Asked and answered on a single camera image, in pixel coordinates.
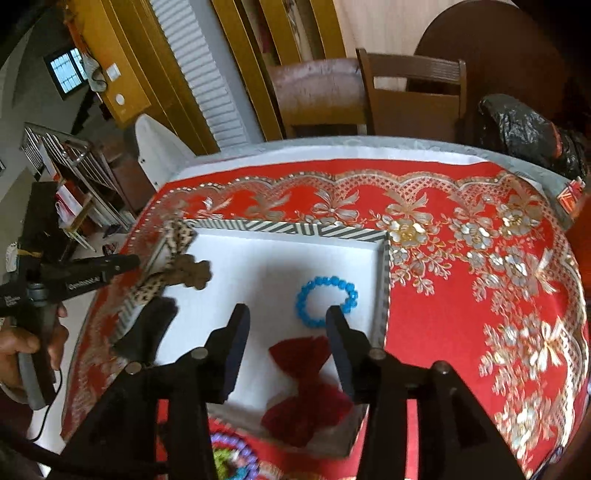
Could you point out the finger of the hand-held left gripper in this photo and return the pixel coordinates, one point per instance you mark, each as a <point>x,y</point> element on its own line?
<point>97,274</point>
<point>147,330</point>

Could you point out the window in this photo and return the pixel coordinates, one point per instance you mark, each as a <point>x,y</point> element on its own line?
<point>67,71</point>

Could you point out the red velvet bow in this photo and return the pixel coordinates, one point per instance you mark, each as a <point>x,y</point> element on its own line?
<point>295,360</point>

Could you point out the white chair cover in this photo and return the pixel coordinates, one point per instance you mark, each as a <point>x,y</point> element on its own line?
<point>157,152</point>

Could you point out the black plastic bag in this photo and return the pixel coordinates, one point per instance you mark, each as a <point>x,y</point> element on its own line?
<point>526,134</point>

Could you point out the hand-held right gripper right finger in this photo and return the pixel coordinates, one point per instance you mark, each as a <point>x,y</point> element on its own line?
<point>340,357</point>

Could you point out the leopard print bow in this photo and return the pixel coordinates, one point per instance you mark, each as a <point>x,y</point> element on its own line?
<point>178,237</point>

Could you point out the wooden slatted chair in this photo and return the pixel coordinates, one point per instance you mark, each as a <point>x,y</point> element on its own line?
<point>415,106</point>

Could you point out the round dark wooden table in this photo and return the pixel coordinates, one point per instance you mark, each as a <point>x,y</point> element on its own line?
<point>498,46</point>

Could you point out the person's left hand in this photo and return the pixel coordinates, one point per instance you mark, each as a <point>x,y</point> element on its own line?
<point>16,344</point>

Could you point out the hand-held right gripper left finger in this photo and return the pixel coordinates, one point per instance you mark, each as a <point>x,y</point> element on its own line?
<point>236,355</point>

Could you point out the wooden chair with cushion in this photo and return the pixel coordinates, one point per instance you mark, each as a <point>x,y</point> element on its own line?
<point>318,92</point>

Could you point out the metal rack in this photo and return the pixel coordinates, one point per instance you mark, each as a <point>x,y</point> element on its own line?
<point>69,166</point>

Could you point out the red floral tablecloth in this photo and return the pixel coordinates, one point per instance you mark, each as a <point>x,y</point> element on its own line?
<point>461,286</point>

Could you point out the striped white tray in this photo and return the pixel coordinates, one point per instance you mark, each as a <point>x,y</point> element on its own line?
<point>277,258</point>

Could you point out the brown scrunchie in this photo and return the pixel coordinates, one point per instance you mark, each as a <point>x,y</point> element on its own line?
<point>196,273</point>

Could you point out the white louvred door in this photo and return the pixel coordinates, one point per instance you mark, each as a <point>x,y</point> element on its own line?
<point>203,69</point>

